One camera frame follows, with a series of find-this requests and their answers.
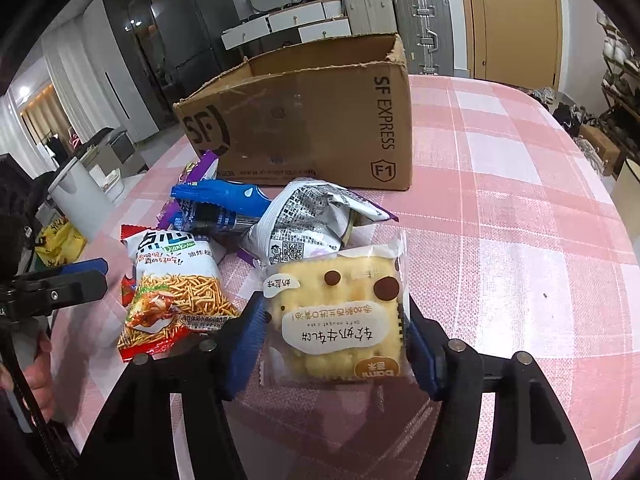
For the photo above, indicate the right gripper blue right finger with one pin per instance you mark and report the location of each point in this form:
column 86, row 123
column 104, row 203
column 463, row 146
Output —
column 425, row 350

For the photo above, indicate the brown SF cardboard box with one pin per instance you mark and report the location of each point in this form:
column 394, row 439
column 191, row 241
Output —
column 337, row 109

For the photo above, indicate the yellow cracker biscuit packet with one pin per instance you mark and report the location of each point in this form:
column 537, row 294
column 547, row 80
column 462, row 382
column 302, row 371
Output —
column 337, row 319

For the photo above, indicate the person's left hand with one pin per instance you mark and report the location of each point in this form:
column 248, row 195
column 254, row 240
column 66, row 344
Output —
column 39, row 378

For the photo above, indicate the wooden door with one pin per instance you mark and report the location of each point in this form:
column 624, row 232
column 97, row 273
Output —
column 514, row 42

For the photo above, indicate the small cardboard box on floor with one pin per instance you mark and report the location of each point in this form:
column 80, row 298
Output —
column 606, row 149

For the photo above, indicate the silver suitcase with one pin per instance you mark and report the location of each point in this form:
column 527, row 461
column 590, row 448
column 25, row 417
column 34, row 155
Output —
column 425, row 29

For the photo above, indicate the white drawer desk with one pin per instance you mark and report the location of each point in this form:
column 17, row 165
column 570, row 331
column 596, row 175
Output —
column 322, row 19

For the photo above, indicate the white trash bin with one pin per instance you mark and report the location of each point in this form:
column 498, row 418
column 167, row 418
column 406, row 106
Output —
column 78, row 196

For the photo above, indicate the pink checkered tablecloth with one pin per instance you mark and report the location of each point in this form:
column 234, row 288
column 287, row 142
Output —
column 513, row 244

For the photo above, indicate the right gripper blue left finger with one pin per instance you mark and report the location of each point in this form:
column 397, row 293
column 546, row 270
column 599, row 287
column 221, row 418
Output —
column 241, row 341

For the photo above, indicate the dark grey refrigerator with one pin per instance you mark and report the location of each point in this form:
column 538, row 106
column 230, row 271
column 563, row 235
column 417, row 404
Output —
column 191, row 31

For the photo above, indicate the white purple snack bag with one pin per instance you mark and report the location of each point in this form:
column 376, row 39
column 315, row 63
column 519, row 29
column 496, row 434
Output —
column 308, row 218

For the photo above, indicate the beige suitcase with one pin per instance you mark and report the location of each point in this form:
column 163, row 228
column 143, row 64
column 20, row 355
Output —
column 371, row 17

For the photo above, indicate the pink purple candy bag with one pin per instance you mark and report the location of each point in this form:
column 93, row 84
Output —
column 205, row 169

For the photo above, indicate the blue white snack bag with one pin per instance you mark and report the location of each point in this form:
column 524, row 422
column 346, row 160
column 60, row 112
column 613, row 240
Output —
column 209, row 207

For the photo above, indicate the shoe rack with shoes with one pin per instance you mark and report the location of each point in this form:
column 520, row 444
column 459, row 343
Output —
column 620, row 88

